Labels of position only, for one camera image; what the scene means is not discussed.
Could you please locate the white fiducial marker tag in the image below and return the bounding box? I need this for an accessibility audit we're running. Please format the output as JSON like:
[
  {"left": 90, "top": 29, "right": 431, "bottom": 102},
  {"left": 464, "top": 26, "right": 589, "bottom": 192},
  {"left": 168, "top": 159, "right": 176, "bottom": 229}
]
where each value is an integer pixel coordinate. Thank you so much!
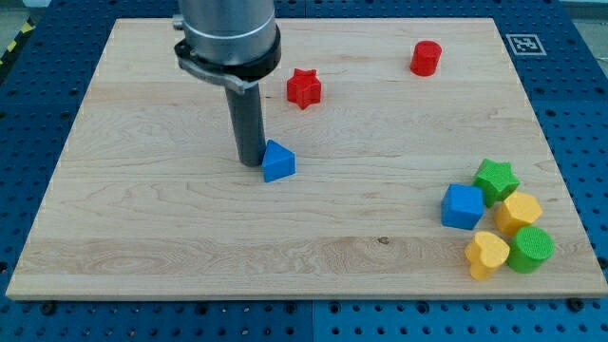
[{"left": 505, "top": 33, "right": 546, "bottom": 57}]

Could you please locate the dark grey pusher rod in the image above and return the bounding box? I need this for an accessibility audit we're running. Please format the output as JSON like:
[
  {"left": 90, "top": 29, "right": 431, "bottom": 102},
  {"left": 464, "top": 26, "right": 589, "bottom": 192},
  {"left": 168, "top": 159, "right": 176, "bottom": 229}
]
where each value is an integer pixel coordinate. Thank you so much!
[{"left": 225, "top": 84, "right": 266, "bottom": 167}]

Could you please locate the green cylinder block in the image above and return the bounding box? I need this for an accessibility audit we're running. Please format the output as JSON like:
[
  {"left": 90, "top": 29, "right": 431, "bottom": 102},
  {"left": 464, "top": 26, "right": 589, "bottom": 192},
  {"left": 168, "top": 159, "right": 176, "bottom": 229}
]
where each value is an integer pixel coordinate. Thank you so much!
[{"left": 506, "top": 226, "right": 555, "bottom": 274}]

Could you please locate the green star block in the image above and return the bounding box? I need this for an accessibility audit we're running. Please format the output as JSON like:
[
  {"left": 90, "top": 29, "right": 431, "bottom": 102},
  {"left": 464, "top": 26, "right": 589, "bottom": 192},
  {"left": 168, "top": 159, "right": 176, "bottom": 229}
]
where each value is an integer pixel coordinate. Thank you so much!
[{"left": 473, "top": 159, "right": 520, "bottom": 208}]

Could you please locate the red cylinder block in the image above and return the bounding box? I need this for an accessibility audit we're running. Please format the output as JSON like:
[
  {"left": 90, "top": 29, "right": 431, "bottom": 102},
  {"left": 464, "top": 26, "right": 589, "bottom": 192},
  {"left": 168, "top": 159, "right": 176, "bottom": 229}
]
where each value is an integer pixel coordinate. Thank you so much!
[{"left": 409, "top": 40, "right": 443, "bottom": 77}]

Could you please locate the blue triangle block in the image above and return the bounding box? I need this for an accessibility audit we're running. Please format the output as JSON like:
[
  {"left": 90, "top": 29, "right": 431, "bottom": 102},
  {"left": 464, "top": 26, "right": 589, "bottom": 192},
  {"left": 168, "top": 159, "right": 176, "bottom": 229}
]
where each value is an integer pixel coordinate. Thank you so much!
[{"left": 262, "top": 140, "right": 295, "bottom": 182}]

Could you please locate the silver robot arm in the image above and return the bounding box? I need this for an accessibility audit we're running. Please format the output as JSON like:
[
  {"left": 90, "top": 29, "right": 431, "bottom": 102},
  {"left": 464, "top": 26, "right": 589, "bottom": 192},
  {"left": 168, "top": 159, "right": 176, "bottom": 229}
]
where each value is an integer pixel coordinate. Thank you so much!
[{"left": 173, "top": 0, "right": 281, "bottom": 166}]

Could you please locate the blue cube block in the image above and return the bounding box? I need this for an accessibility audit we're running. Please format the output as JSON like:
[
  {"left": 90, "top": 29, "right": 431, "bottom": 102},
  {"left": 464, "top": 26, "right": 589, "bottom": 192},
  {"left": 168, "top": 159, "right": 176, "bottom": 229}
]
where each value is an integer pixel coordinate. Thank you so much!
[{"left": 441, "top": 183, "right": 485, "bottom": 230}]

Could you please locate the yellow hexagon block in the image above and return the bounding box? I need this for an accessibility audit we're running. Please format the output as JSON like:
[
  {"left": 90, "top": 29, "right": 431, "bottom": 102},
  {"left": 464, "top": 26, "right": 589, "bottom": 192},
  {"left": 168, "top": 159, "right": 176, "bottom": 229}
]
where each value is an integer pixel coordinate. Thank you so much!
[{"left": 494, "top": 191, "right": 543, "bottom": 236}]

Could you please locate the yellow heart block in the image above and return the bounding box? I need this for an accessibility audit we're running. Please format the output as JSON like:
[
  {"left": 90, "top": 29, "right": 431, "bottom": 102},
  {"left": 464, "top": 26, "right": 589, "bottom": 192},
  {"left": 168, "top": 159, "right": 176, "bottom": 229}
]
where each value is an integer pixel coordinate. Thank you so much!
[{"left": 465, "top": 231, "right": 510, "bottom": 280}]

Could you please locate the red star block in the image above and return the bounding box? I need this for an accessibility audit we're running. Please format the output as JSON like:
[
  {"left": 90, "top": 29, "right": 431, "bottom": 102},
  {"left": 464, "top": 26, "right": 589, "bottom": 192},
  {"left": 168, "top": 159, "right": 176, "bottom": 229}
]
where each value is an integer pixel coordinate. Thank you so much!
[{"left": 287, "top": 68, "right": 322, "bottom": 109}]

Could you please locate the wooden board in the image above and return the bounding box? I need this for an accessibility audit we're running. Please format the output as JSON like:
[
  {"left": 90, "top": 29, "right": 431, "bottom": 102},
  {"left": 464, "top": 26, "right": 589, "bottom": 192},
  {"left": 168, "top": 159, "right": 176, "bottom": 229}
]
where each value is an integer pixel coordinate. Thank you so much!
[{"left": 7, "top": 18, "right": 607, "bottom": 301}]

